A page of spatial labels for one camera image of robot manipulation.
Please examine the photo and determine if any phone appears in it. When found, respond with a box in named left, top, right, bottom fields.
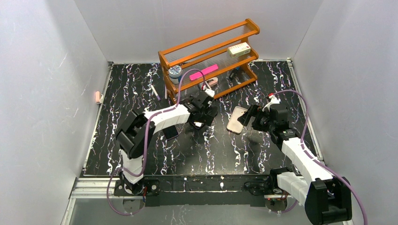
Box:
left=226, top=106, right=247, bottom=135

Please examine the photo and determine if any purple smartphone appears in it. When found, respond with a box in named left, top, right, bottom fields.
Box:
left=162, top=125, right=179, bottom=140

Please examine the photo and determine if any black smartphone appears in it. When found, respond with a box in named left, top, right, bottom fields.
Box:
left=191, top=122, right=205, bottom=129

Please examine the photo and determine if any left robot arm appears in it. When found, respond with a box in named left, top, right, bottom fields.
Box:
left=116, top=89, right=217, bottom=185

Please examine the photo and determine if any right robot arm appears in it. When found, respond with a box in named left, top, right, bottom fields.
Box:
left=237, top=104, right=352, bottom=225

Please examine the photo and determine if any pink and blue stapler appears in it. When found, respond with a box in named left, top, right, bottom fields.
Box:
left=198, top=77, right=218, bottom=90

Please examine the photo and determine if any pink flat bar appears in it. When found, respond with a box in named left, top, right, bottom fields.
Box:
left=189, top=64, right=218, bottom=81

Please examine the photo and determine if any white marker pen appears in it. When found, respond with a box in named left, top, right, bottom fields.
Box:
left=164, top=85, right=168, bottom=99

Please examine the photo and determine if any blue lidded jar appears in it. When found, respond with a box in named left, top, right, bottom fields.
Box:
left=168, top=65, right=182, bottom=84

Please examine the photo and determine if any orange wooden shelf rack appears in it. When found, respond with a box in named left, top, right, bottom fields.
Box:
left=158, top=18, right=260, bottom=104

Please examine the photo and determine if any purple white pen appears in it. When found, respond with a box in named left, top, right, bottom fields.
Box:
left=150, top=84, right=161, bottom=101

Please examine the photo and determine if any small black clip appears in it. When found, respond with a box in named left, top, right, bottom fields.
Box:
left=228, top=68, right=239, bottom=79

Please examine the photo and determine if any cream rectangular box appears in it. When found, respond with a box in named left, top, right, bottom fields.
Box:
left=227, top=42, right=251, bottom=59

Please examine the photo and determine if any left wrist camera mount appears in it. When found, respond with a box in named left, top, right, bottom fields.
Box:
left=204, top=89, right=215, bottom=98

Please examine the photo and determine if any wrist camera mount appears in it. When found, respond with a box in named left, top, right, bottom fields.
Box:
left=204, top=89, right=215, bottom=98
left=262, top=93, right=280, bottom=112

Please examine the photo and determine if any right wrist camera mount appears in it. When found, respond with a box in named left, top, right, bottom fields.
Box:
left=262, top=93, right=280, bottom=112

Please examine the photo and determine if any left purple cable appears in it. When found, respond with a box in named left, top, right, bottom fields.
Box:
left=106, top=68, right=209, bottom=217

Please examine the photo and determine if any purple cable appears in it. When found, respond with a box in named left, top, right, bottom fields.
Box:
left=270, top=90, right=369, bottom=225
left=106, top=68, right=209, bottom=217

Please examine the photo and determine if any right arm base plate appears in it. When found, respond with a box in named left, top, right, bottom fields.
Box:
left=243, top=175, right=288, bottom=198

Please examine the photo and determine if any pink wall hook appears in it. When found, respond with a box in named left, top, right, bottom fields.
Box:
left=95, top=91, right=104, bottom=104

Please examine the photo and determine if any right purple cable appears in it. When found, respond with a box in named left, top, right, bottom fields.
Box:
left=270, top=90, right=369, bottom=225

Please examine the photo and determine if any aluminium front frame rail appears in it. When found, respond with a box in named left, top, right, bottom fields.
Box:
left=61, top=175, right=355, bottom=225

